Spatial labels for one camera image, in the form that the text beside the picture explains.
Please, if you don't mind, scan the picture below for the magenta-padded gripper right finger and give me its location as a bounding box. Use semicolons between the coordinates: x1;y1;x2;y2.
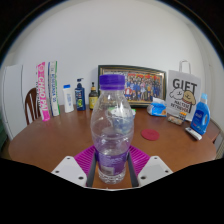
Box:
127;145;174;188

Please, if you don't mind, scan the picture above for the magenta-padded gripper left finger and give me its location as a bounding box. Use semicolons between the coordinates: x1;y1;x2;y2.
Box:
51;145;98;188

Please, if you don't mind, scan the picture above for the clear purple-capped water bottle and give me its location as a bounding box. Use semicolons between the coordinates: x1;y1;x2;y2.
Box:
90;74;135;185

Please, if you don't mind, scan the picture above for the flat round red coaster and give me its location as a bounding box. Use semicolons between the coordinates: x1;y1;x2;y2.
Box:
140;128;161;142

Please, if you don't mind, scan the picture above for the small patterned snack packet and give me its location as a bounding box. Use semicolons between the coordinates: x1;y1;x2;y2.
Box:
166;114;184;126

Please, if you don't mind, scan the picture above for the white remote control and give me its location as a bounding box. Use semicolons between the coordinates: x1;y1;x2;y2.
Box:
184;126;203;141

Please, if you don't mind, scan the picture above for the blue tissue pack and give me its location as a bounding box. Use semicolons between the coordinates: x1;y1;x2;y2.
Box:
146;97;168;118

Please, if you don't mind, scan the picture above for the colourful puzzle cube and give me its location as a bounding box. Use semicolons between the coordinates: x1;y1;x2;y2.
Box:
178;110;188;121

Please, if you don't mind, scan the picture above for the white lotion bottle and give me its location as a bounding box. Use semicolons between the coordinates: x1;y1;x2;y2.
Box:
62;84;75;114

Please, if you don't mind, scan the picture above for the blue detergent bottle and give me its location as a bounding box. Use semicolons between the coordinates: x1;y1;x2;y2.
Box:
189;92;212;136

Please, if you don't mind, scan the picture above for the dark blue pump bottle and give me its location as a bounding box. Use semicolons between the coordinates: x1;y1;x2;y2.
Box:
74;77;87;112

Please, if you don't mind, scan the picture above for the dark yellow-labelled bottle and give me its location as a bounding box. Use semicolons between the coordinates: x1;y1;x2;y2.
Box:
88;82;99;111

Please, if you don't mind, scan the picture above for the brown wooden chair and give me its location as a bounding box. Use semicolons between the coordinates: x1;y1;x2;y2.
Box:
24;87;42;126

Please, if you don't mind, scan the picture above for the white paper gift bag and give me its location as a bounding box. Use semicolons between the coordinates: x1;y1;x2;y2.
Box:
165;59;202;122

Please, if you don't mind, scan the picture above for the pink long box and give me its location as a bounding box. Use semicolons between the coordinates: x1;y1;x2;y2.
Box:
35;61;51;122

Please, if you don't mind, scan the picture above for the white and green long box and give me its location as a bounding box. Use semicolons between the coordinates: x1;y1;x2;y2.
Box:
47;60;61;117

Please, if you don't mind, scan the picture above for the framed group photo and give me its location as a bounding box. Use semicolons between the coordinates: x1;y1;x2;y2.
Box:
97;64;167;108

